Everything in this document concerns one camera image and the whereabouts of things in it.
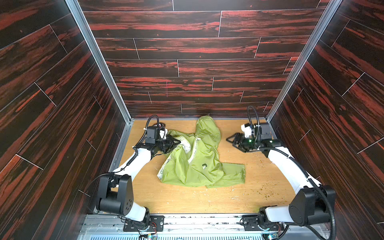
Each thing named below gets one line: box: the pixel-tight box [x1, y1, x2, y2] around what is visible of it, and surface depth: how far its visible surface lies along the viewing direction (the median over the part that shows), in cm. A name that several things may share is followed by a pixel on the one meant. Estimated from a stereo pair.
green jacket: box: [157, 115, 246, 189], surface depth 90 cm
